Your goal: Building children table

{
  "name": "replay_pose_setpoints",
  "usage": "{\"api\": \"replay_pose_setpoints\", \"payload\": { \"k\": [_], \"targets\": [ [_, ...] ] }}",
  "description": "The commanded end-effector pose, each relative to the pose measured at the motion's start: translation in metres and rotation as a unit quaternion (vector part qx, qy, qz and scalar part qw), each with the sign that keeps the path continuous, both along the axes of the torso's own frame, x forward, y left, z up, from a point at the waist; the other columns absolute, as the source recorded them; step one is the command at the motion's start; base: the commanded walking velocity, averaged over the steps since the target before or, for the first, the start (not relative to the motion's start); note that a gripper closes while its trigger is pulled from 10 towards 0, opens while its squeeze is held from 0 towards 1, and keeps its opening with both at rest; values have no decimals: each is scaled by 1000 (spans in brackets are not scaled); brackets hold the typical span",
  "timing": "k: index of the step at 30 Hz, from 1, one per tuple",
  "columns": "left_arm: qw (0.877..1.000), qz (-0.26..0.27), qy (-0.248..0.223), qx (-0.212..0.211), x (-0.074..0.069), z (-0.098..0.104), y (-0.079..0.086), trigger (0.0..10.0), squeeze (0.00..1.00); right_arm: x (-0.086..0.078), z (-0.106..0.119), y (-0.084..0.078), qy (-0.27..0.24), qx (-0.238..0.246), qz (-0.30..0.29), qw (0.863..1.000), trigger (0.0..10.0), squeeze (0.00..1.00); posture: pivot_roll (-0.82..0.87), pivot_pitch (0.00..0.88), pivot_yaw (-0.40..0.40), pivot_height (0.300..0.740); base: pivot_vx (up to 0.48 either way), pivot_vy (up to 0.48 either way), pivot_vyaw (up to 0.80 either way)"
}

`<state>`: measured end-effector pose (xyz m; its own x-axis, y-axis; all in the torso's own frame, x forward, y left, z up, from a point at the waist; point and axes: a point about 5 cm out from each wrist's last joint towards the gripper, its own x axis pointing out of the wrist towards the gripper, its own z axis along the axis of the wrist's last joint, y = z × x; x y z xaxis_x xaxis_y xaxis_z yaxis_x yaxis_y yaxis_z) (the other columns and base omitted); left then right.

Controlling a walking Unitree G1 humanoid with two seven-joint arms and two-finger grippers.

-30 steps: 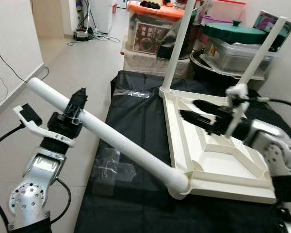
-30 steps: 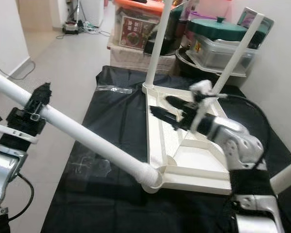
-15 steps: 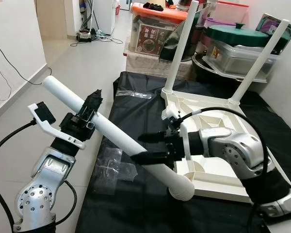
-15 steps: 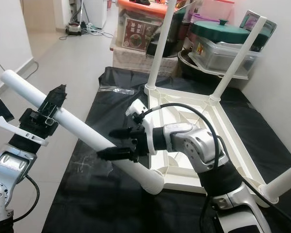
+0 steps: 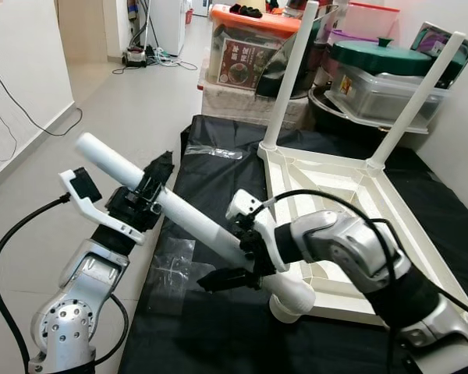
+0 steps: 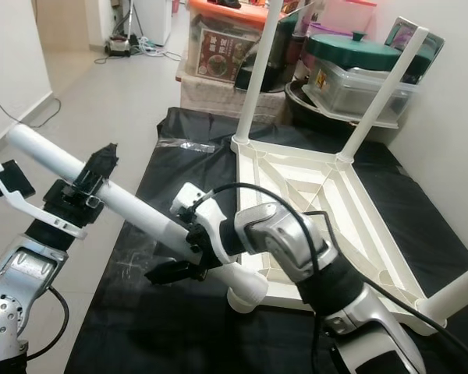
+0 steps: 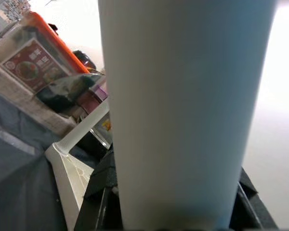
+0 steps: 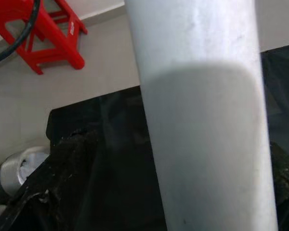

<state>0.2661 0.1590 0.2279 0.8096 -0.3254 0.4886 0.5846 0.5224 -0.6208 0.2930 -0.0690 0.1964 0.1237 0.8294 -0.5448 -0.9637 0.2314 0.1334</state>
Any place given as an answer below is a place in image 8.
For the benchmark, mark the white plastic table leg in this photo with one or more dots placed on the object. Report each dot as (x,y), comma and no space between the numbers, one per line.
(202,120)

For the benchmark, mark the black tablecloth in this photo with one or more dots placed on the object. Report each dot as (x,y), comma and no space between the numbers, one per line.
(122,120)

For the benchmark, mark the red plastic stool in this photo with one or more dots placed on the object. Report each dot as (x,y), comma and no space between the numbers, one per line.
(60,41)

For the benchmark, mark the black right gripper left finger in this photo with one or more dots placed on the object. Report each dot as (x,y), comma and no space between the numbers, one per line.
(50,192)

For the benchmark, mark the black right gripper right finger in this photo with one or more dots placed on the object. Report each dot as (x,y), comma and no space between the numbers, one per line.
(286,180)

